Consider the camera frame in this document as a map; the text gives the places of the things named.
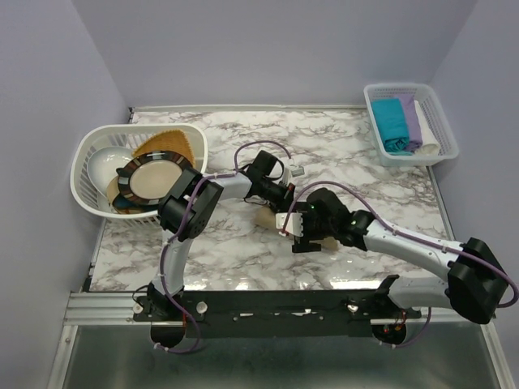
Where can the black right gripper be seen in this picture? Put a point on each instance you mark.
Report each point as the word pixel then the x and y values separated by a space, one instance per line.
pixel 302 244

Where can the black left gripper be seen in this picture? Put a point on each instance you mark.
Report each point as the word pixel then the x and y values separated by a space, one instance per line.
pixel 286 195

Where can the beige t shirt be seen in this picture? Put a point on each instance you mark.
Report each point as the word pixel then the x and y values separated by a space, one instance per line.
pixel 266 218

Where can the white rectangular plastic basket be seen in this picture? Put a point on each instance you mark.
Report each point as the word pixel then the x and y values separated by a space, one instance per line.
pixel 435 116

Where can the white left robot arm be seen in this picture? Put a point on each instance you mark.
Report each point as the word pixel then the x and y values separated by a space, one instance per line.
pixel 186 210

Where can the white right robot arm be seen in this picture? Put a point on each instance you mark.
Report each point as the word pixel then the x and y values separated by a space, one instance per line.
pixel 464 276

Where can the woven tan placemat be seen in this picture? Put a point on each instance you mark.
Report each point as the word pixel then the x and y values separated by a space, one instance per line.
pixel 171 141

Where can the teal rolled t shirt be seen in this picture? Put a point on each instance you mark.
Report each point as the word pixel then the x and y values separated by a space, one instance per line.
pixel 392 127

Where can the purple rolled t shirt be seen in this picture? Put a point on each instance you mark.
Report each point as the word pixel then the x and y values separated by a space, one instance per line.
pixel 412 122

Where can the white rolled t shirt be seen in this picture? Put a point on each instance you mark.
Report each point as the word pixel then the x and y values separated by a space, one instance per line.
pixel 430 145

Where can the striped rim ceramic plate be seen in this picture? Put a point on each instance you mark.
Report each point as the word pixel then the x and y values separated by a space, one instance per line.
pixel 139 186

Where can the white round dish basket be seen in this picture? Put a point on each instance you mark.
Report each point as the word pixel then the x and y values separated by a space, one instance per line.
pixel 129 136

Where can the white bowl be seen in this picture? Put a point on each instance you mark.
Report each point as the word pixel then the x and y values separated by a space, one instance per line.
pixel 103 164

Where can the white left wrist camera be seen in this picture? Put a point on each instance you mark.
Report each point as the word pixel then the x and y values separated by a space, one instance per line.
pixel 292 171

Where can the aluminium frame rail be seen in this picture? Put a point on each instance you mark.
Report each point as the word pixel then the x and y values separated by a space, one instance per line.
pixel 116 309

